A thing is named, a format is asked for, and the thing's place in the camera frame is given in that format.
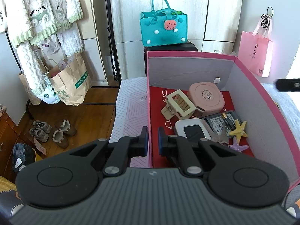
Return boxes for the white pocket wifi device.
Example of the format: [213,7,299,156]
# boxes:
[174,118,211,143]

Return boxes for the beige hair claw clip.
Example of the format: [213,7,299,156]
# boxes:
[161,89,197,120]

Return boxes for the pink cardboard box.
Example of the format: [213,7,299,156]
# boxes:
[147,51,299,188]

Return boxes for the pink square compact case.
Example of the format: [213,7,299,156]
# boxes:
[188,82,225,118]

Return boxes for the small battery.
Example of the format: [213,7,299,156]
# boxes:
[221,113,236,131]

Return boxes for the purple starfish clip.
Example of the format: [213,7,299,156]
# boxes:
[229,137,249,152]

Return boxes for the yellow starfish clip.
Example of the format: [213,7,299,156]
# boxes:
[229,119,248,144]

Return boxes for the keys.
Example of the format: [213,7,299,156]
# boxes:
[207,122,229,147]

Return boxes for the grey patterned tablecloth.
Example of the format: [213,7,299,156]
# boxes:
[109,76,154,168]

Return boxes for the pink paper gift bag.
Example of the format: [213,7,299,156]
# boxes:
[238,14,274,78]

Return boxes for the brown fuzzy boots pair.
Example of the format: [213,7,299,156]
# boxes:
[52,120,77,149]

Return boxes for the brown paper bag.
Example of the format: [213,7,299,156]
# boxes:
[44,53,92,106]

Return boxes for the grey sneakers pair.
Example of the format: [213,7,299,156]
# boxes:
[29,120,52,143]

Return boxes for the black suitcase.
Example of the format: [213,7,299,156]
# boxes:
[143,40,200,77]

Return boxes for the white wardrobe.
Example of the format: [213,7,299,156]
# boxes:
[110,0,242,79]

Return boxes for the yellow waste bin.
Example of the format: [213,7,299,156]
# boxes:
[12,143,43,173]

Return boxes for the black clothes rack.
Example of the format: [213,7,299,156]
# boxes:
[4,0,122,120]

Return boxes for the teal felt tote bag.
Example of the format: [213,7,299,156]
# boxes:
[139,0,188,47]

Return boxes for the white fluffy robe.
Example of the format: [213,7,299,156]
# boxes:
[1,0,84,96]

